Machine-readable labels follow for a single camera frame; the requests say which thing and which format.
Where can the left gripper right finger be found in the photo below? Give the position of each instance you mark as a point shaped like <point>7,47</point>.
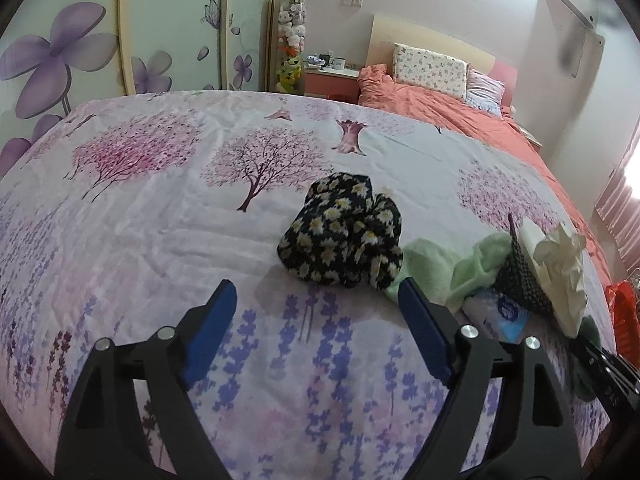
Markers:
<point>533,435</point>

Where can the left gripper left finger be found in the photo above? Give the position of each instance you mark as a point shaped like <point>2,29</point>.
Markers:
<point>102,436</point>

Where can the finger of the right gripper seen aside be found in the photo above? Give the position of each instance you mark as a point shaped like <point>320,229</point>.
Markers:
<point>604,376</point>

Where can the white tissue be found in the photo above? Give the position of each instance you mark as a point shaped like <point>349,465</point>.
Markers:
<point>556,260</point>

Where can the black dotted cloth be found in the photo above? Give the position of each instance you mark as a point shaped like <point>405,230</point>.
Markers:
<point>516,280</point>

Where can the red plastic trash basket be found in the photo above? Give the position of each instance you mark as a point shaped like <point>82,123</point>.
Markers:
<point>621,302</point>

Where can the blue tissue pack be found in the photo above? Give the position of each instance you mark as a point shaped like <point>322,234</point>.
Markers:
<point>496,315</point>

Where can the pink curtain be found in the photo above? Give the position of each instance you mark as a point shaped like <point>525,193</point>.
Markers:
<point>618,209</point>

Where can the light green towel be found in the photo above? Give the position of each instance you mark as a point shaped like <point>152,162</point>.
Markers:
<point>447,278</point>

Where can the floral purple bedsheet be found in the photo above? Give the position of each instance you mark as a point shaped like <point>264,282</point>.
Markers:
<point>122,214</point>

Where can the far side nightstand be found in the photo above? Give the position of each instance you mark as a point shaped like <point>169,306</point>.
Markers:
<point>530,138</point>

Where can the salmon pink duvet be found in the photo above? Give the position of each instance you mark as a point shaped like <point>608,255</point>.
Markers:
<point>378,90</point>

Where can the black daisy print cloth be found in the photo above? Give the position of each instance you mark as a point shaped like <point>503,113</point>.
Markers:
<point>345,234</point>

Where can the pink striped pillow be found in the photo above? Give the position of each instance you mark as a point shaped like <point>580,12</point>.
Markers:
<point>484,93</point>

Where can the white air conditioner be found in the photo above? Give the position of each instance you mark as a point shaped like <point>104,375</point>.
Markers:
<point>578,20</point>

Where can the floral white pillow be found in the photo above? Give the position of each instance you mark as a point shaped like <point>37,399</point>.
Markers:
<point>430,70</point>

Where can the pink white nightstand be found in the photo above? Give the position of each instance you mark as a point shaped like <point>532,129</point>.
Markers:
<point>336,85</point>

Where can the sliding wardrobe with flowers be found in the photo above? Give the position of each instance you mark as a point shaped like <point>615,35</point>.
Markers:
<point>58,54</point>

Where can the beige pink headboard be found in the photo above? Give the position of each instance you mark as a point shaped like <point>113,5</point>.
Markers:
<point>386,31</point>

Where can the white mug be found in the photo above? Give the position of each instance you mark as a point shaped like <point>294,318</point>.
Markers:
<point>338,63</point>

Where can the plush toy tube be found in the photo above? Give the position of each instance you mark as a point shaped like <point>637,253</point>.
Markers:
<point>291,33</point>

